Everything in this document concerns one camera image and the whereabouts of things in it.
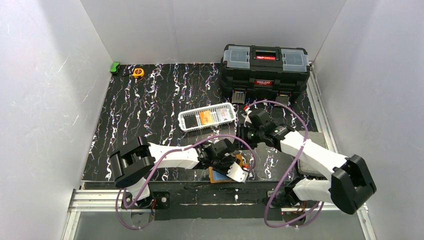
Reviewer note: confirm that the orange credit card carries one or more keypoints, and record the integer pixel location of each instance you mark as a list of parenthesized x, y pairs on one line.
[(206, 117)]

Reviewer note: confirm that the green small object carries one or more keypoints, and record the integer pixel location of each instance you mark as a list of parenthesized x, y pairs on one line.
[(114, 69)]

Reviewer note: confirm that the orange leather card holder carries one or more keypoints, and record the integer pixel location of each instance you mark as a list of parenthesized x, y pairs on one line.
[(216, 176)]

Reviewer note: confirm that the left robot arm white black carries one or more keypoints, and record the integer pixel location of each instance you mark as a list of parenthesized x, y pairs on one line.
[(133, 165)]

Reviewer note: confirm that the white patterned card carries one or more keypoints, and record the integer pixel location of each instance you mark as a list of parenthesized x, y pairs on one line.
[(224, 115)]

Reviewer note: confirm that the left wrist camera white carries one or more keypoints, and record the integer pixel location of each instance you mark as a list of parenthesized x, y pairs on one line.
[(237, 173)]

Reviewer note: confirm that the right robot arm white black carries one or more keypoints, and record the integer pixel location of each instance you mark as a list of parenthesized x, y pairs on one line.
[(348, 183)]

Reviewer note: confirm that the yellow tape measure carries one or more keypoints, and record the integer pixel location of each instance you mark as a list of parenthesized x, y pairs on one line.
[(138, 73)]

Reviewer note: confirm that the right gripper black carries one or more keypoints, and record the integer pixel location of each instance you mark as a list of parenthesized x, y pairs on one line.
[(257, 117)]

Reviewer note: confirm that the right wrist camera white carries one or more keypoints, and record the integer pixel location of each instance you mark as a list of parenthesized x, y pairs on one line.
[(246, 119)]

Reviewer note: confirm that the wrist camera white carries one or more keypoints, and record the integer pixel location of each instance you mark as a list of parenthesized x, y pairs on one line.
[(246, 119), (237, 173)]

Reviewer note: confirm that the black red toolbox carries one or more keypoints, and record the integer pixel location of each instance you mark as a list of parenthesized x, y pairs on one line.
[(263, 73)]

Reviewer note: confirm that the aluminium rail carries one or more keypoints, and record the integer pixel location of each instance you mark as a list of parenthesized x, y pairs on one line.
[(103, 200), (319, 112)]

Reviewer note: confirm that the grey plastic case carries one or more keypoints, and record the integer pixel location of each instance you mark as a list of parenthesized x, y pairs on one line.
[(307, 165)]

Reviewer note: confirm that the white plastic basket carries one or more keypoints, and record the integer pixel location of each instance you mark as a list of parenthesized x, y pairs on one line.
[(189, 120)]

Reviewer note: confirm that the aluminium right rail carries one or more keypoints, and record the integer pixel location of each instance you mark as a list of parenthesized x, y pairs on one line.
[(319, 112)]

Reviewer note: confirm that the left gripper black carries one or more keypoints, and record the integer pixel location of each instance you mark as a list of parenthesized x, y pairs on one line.
[(227, 161)]

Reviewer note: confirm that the aluminium front rail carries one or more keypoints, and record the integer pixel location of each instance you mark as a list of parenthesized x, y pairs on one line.
[(103, 200)]

